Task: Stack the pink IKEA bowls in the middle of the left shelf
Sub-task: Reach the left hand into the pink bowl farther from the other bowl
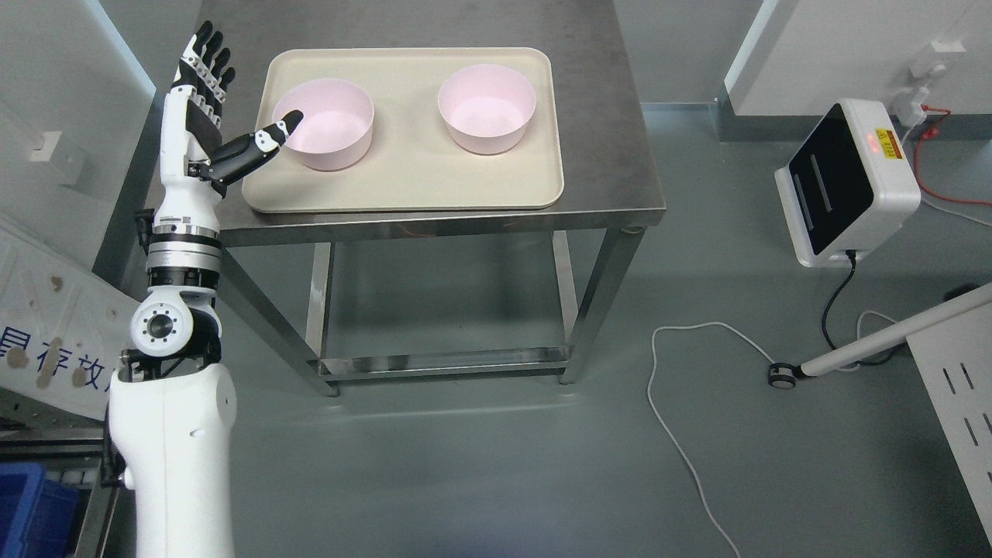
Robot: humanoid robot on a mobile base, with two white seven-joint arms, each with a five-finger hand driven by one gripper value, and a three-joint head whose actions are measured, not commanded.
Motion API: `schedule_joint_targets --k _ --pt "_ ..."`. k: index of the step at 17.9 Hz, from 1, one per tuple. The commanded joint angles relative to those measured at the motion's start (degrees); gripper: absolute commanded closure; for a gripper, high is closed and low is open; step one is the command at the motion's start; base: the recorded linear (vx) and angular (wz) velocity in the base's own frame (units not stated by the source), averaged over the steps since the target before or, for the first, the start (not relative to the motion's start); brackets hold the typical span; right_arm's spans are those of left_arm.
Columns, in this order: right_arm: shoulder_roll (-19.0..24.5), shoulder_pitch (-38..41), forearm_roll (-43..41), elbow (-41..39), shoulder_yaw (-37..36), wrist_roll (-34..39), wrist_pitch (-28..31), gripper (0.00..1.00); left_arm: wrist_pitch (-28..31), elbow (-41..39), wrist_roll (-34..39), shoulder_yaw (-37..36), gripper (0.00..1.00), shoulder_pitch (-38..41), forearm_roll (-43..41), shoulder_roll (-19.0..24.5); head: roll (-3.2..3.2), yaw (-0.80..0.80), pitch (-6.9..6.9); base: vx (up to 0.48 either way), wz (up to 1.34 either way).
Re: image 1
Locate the white sign with blue text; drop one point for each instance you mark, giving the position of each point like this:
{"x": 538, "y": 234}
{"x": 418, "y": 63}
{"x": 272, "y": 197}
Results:
{"x": 63, "y": 328}

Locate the blue bin lower left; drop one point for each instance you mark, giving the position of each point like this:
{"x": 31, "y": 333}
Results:
{"x": 36, "y": 513}

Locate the pink bowl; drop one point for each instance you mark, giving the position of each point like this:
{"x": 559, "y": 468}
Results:
{"x": 486, "y": 107}
{"x": 337, "y": 123}

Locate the white perforated panel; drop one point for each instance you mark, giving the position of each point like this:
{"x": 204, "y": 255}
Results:
{"x": 954, "y": 360}

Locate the white stand leg with caster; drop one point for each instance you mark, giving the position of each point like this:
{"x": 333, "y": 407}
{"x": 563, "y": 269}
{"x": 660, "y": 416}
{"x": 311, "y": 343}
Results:
{"x": 785, "y": 376}

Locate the beige plastic tray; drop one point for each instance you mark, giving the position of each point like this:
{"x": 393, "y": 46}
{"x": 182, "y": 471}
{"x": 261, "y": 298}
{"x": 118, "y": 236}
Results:
{"x": 413, "y": 164}

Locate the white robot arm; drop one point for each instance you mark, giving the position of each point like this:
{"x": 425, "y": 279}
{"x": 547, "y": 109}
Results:
{"x": 172, "y": 403}

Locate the white wall socket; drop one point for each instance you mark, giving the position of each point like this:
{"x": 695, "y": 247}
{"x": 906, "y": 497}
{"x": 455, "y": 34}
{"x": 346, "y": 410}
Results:
{"x": 936, "y": 59}

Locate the white black box device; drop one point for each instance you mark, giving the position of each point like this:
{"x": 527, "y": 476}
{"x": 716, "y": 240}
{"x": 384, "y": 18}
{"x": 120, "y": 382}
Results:
{"x": 849, "y": 187}

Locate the stainless steel table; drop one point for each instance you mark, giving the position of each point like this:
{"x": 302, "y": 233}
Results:
{"x": 611, "y": 196}

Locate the white wall switch box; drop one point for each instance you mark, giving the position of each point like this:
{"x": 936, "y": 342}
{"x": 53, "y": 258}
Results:
{"x": 58, "y": 159}

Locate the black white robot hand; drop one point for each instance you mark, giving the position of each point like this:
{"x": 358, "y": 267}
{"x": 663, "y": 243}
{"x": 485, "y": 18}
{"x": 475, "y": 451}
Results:
{"x": 196, "y": 165}

